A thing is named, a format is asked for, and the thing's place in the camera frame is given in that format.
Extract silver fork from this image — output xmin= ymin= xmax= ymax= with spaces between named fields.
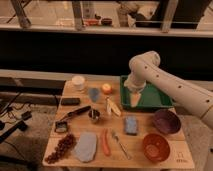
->
xmin=111 ymin=130 xmax=131 ymax=160

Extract orange apple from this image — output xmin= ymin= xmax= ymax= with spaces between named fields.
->
xmin=101 ymin=83 xmax=112 ymax=95

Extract small blue grey cloth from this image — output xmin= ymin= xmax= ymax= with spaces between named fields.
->
xmin=88 ymin=88 xmax=100 ymax=102

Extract black rectangular block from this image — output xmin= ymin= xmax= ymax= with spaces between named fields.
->
xmin=61 ymin=98 xmax=80 ymax=106

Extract small black square container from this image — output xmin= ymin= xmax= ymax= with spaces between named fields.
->
xmin=55 ymin=121 xmax=68 ymax=133

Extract black handled knife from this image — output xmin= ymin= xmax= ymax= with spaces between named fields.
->
xmin=60 ymin=106 xmax=91 ymax=121

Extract purple bowl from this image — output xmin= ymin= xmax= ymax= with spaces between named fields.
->
xmin=152 ymin=109 xmax=181 ymax=134

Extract white cup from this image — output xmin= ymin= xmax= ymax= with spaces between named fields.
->
xmin=72 ymin=75 xmax=85 ymax=91

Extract blue sponge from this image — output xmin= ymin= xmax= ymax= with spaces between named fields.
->
xmin=124 ymin=116 xmax=138 ymax=135

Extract small metal cup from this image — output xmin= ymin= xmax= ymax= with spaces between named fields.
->
xmin=88 ymin=109 xmax=100 ymax=124

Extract bunch of red grapes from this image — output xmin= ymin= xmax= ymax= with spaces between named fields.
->
xmin=45 ymin=134 xmax=76 ymax=164

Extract orange carrot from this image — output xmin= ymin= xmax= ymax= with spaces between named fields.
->
xmin=101 ymin=129 xmax=111 ymax=156

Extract red bowl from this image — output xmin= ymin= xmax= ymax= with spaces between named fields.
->
xmin=142 ymin=133 xmax=170 ymax=163

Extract cream gripper fingers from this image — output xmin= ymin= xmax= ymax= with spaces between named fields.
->
xmin=130 ymin=93 xmax=141 ymax=107

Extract green plastic tray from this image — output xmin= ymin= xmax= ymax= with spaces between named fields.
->
xmin=120 ymin=75 xmax=173 ymax=110

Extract peeled banana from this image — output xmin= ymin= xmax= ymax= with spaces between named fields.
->
xmin=106 ymin=97 xmax=121 ymax=116

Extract wooden folding table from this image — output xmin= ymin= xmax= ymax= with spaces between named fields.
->
xmin=42 ymin=81 xmax=195 ymax=169

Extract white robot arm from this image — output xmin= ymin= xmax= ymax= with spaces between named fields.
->
xmin=124 ymin=51 xmax=213 ymax=130

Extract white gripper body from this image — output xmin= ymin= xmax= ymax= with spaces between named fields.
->
xmin=124 ymin=78 xmax=146 ymax=94

